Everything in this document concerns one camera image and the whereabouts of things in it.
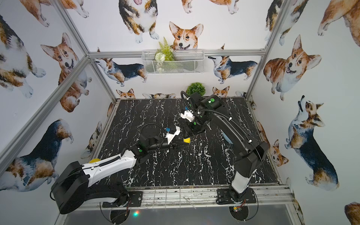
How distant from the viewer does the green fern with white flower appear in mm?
812

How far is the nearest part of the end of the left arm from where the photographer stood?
60 centimetres

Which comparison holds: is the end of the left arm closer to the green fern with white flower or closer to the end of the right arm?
the end of the right arm

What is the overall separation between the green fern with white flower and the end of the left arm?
1.57 feet

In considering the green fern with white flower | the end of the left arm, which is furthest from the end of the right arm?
the green fern with white flower
